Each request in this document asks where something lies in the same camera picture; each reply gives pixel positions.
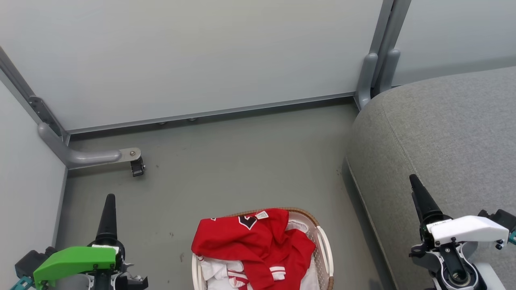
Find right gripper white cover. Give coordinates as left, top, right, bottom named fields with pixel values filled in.
left=409, top=174, right=510, bottom=290

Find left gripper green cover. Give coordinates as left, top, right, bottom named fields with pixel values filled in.
left=33, top=194, right=148, bottom=290

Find red jersey with white trim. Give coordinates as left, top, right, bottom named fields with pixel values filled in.
left=191, top=208, right=317, bottom=290

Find grey fabric sofa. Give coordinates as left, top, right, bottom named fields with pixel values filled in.
left=346, top=66, right=516, bottom=290

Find white clothes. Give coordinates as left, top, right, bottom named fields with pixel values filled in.
left=196, top=220, right=321, bottom=290

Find black caster wheel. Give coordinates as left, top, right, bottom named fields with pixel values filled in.
left=130, top=157, right=146, bottom=177

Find long grey partition foot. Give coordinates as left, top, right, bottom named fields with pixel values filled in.
left=37, top=122, right=142, bottom=170

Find white laundry basket brown rim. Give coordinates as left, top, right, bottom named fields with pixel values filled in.
left=191, top=207, right=335, bottom=290

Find dark metal bracket plate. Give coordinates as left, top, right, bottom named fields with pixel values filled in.
left=28, top=95, right=67, bottom=139

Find grey partition post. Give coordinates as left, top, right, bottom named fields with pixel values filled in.
left=369, top=0, right=412, bottom=95

